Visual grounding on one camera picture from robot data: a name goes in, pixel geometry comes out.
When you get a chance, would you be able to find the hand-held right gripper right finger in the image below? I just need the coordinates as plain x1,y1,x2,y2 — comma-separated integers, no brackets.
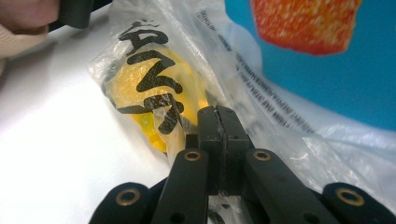
216,105,254,196

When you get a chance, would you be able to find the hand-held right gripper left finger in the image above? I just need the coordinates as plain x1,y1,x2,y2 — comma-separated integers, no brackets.
185,105,225,196

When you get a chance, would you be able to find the translucent white plastic bag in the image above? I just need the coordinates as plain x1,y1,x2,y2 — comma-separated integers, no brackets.
110,0,396,217

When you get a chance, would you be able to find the clear packet of yellow snack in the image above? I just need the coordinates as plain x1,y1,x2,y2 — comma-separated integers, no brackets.
88,19,247,224

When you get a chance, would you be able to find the blue snack packet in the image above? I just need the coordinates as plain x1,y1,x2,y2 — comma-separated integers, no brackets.
223,0,396,133

